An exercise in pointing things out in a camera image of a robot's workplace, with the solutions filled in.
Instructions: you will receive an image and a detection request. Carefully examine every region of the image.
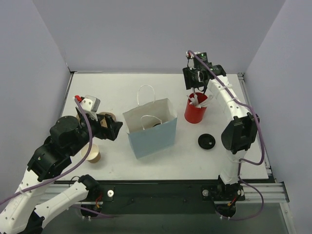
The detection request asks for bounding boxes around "light blue paper bag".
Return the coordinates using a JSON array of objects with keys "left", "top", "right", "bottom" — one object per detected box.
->
[{"left": 123, "top": 90, "right": 177, "bottom": 159}]

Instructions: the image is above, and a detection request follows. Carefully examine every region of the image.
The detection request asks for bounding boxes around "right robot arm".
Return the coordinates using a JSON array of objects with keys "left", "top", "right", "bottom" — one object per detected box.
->
[{"left": 182, "top": 51, "right": 257, "bottom": 199}]

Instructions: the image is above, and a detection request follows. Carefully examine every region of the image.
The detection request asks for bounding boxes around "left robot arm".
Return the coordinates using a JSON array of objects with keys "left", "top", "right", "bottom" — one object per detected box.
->
[{"left": 0, "top": 114, "right": 123, "bottom": 234}]

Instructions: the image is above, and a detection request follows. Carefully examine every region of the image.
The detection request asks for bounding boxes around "brown cardboard cup carrier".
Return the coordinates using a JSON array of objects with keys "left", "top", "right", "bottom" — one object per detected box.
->
[{"left": 75, "top": 111, "right": 116, "bottom": 129}]

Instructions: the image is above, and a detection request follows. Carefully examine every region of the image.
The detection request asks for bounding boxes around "white wrapped straw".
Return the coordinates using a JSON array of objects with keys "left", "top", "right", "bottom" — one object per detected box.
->
[
  {"left": 197, "top": 95, "right": 214, "bottom": 108},
  {"left": 187, "top": 95, "right": 197, "bottom": 106},
  {"left": 193, "top": 92, "right": 198, "bottom": 106}
]

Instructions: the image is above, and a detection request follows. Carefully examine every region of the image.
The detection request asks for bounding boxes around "red straw holder cup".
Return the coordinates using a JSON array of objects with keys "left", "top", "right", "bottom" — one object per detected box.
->
[{"left": 184, "top": 94, "right": 207, "bottom": 124}]

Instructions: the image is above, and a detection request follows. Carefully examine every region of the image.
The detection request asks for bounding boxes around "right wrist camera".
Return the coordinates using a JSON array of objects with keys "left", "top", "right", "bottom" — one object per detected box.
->
[{"left": 186, "top": 51, "right": 207, "bottom": 70}]

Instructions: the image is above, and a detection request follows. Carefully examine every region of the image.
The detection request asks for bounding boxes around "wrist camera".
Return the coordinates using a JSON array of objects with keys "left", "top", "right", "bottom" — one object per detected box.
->
[
  {"left": 75, "top": 95, "right": 100, "bottom": 121},
  {"left": 186, "top": 51, "right": 207, "bottom": 70}
]

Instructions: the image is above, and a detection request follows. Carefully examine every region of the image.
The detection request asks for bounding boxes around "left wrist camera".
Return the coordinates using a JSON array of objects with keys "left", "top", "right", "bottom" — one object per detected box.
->
[{"left": 75, "top": 95, "right": 100, "bottom": 121}]

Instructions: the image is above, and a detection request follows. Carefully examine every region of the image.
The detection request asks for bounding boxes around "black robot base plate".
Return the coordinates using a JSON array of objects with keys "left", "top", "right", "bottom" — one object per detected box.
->
[{"left": 78, "top": 180, "right": 245, "bottom": 218}]

